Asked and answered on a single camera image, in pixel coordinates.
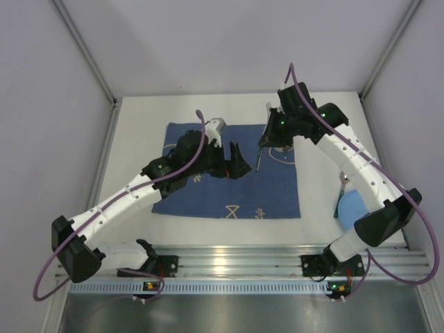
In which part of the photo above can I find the frame post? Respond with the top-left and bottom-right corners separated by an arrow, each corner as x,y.
358,0 -> 424,102
49,0 -> 117,105

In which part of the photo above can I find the right frame post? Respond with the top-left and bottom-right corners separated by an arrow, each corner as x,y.
358,0 -> 424,102

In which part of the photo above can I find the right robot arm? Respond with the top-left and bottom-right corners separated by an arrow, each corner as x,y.
258,83 -> 422,266

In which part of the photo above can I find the spoon with blue handle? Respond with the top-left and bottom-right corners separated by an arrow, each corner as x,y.
333,172 -> 350,219

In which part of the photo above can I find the blue cloth placemat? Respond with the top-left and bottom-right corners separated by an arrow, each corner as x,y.
152,125 -> 300,219

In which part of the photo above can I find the beige cup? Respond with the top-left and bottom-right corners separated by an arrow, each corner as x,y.
271,146 -> 293,153

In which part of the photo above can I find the blue plastic plate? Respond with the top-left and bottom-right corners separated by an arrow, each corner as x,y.
338,189 -> 369,230

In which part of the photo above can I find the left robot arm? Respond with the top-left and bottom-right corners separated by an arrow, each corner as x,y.
51,130 -> 252,283

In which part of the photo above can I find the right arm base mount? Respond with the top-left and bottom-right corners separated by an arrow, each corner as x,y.
300,254 -> 365,278

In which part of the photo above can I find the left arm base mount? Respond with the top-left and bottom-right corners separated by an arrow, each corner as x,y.
117,255 -> 179,278

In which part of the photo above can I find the left frame post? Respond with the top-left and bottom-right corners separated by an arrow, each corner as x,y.
49,0 -> 117,105

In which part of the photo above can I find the black handled knife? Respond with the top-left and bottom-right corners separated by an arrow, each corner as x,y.
255,102 -> 272,173

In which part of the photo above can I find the aluminium rail beam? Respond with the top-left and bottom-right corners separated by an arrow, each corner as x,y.
55,244 -> 433,280

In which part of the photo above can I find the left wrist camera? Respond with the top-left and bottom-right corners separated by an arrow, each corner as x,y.
205,118 -> 226,147

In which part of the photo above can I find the perforated cable duct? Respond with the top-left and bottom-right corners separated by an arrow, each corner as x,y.
69,280 -> 351,294

